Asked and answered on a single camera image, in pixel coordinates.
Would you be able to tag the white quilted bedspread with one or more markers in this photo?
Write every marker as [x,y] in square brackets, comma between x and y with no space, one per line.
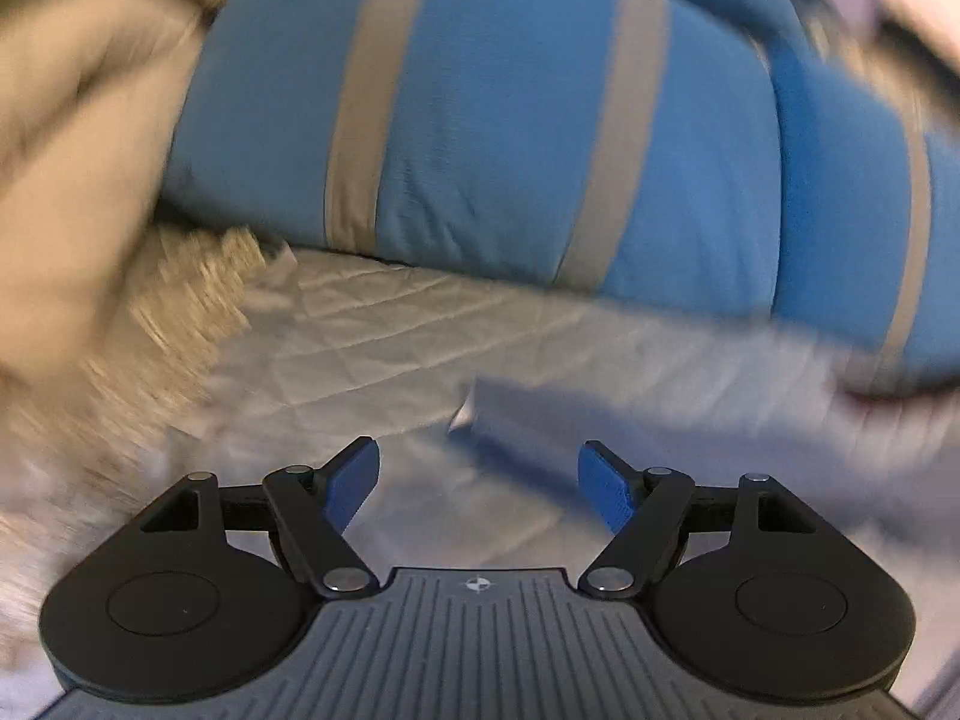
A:
[352,345]

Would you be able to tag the light blue fleece garment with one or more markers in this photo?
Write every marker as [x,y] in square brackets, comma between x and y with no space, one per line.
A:
[600,412]

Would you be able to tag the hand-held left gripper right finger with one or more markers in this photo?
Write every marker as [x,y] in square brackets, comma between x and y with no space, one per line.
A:
[604,487]

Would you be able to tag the blue pillow with beige stripes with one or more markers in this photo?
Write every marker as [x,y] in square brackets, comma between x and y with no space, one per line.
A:
[480,112]
[847,225]

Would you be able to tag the beige fringed blanket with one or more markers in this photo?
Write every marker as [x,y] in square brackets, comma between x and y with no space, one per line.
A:
[82,180]

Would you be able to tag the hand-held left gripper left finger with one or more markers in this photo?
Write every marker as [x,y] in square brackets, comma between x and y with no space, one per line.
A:
[349,484]

